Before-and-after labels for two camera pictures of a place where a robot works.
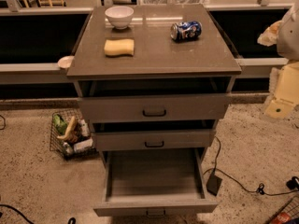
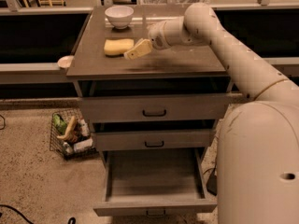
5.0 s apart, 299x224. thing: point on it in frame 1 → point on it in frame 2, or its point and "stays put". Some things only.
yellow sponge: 119,47 stays put
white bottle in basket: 84,127 stays put
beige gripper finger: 269,37 → 137,42
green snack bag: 60,124 stays put
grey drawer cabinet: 153,80 stays put
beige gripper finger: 278,108 → 142,48
